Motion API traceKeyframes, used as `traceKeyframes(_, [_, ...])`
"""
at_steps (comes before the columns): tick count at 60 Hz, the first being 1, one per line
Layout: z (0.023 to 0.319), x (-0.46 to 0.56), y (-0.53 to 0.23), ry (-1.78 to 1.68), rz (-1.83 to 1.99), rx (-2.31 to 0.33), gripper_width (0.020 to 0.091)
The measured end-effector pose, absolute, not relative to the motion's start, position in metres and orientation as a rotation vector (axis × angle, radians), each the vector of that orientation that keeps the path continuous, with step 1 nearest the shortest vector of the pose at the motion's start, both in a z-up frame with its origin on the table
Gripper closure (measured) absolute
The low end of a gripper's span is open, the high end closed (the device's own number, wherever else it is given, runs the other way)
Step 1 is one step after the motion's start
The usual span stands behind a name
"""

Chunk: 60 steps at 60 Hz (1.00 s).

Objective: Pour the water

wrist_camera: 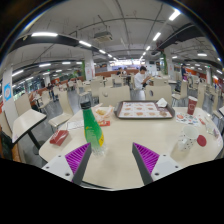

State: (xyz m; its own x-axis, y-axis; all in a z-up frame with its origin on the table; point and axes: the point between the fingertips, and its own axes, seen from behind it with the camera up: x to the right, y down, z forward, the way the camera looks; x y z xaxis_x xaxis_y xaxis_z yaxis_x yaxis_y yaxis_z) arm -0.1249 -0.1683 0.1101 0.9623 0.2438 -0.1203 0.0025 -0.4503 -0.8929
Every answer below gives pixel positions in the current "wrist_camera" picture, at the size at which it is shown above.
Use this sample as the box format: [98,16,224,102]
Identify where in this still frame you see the flat round red coaster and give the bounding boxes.
[196,134,208,148]

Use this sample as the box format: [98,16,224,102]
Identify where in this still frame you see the red paper box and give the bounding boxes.
[49,129,70,147]

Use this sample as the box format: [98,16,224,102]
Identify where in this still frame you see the person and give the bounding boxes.
[116,67,128,76]
[133,65,151,91]
[180,63,188,81]
[47,82,57,101]

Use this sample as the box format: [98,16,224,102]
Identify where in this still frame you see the red paper cup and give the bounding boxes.
[186,95,199,116]

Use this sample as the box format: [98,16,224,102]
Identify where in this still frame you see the beige chairs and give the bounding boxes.
[13,74,224,128]

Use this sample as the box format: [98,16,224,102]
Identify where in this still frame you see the clear plastic bag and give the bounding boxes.
[203,114,221,138]

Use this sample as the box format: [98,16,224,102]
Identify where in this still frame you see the ceiling lights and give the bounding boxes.
[11,8,223,79]

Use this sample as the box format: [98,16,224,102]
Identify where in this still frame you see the green drink bottle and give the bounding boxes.
[80,100,108,157]

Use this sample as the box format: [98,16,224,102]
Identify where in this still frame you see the ceiling air conditioner unit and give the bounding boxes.
[93,31,114,43]

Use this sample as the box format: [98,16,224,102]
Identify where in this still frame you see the white polka-dot mug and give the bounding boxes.
[177,124,200,153]

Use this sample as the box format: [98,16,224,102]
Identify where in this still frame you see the white napkin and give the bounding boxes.
[155,97,169,108]

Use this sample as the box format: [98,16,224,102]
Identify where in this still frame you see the dark food tray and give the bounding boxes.
[113,99,176,120]

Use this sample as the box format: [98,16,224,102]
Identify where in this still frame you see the white paper receipt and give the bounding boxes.
[66,119,85,131]

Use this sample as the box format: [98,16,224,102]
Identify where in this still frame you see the crumpled food wrapper bag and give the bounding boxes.
[91,103,115,122]

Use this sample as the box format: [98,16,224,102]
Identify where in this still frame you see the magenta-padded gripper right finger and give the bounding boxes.
[131,142,184,186]

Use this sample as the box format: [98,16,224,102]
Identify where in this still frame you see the small red sauce packet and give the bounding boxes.
[98,119,111,128]

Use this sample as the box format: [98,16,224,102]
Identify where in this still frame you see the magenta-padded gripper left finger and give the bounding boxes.
[41,142,93,186]

